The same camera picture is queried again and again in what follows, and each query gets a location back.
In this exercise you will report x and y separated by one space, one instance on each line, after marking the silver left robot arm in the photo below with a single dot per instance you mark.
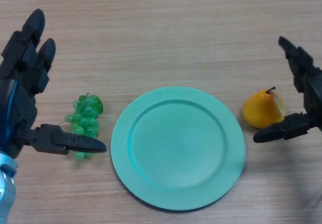
6 183

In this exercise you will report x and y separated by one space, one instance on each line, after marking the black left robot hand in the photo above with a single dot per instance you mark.
20 103

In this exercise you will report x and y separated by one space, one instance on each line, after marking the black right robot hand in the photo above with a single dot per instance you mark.
312 88

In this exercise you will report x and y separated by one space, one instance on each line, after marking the green grape bunch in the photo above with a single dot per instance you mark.
86 115

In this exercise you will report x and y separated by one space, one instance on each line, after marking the green round plate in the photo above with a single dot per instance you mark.
177 149

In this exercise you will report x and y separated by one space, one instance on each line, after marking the yellow pear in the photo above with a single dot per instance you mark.
260 109

